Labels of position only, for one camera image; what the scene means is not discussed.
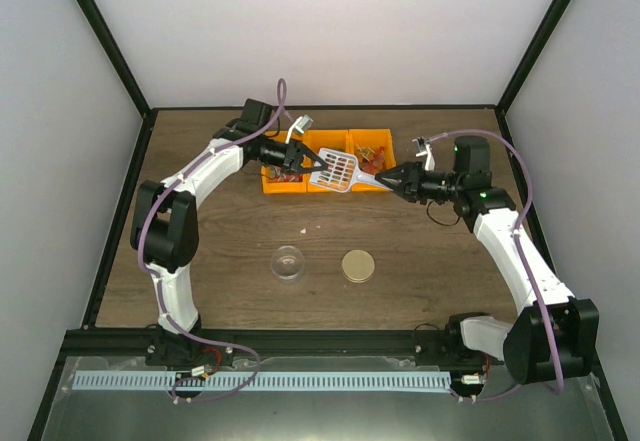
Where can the light blue slotted cable duct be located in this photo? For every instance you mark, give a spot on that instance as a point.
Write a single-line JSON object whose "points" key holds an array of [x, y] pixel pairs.
{"points": [[436, 382]]}

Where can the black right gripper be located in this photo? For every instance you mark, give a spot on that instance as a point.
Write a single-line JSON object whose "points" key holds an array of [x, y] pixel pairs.
{"points": [[410, 187]]}

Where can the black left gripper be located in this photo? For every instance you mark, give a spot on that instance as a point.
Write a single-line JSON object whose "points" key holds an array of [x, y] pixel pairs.
{"points": [[299, 149]]}

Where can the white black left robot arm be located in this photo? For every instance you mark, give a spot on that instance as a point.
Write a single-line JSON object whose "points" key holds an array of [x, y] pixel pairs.
{"points": [[165, 228]]}

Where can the orange bin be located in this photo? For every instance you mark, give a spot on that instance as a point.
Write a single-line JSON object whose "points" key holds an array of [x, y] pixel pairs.
{"points": [[373, 149], [332, 139], [277, 180]]}

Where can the white slotted plastic scoop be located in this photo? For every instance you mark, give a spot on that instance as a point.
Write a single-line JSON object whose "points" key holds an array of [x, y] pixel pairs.
{"points": [[340, 172]]}

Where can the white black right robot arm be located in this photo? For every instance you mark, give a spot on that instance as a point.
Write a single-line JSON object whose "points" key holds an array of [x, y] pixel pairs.
{"points": [[553, 337]]}

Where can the gold round jar lid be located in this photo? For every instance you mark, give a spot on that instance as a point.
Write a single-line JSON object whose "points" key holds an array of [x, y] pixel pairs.
{"points": [[358, 266]]}

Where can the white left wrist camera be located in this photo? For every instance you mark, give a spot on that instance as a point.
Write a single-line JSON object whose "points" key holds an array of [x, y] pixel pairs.
{"points": [[299, 127]]}

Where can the clear glass jar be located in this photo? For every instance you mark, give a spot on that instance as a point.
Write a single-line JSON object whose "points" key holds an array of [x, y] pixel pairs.
{"points": [[287, 263]]}

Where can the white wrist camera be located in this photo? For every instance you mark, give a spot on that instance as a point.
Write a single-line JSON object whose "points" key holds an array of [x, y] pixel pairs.
{"points": [[299, 127], [424, 153]]}

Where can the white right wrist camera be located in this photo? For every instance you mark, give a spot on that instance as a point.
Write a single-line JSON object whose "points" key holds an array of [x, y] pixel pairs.
{"points": [[424, 153]]}

